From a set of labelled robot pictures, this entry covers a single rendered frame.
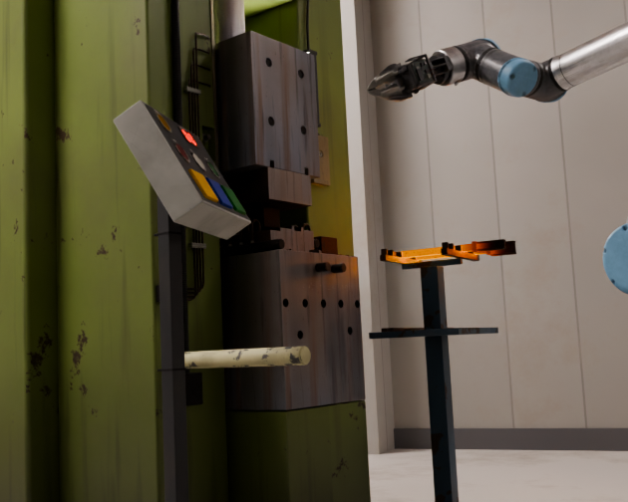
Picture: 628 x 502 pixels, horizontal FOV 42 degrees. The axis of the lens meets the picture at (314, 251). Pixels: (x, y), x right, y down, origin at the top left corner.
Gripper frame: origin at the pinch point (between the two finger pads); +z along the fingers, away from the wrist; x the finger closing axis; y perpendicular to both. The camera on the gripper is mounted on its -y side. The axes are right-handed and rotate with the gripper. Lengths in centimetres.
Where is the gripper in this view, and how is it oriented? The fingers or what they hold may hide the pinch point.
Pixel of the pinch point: (370, 90)
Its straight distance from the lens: 200.1
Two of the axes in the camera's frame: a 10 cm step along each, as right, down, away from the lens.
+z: -8.3, 3.2, -4.6
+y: 4.3, -1.6, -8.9
